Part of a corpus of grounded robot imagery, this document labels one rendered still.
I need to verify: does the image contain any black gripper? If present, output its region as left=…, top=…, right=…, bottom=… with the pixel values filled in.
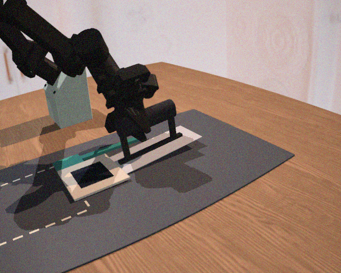
left=95, top=64, right=151, bottom=142

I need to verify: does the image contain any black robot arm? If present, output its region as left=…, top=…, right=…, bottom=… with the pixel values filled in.
left=0, top=0, right=159, bottom=99

